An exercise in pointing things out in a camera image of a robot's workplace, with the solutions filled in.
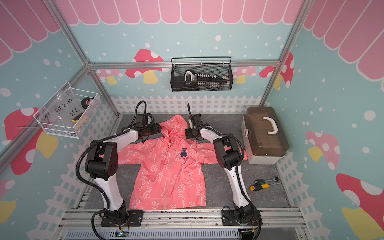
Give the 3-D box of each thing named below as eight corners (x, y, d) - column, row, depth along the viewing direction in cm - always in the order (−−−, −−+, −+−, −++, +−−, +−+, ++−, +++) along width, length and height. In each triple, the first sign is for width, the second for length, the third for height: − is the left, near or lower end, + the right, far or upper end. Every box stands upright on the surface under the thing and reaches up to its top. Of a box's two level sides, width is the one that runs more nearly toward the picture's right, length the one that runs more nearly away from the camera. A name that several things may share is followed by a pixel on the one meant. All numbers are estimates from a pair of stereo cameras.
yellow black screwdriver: (250, 191, 85) (252, 189, 82) (249, 187, 86) (250, 185, 83) (277, 186, 86) (280, 184, 84) (275, 182, 88) (278, 180, 85)
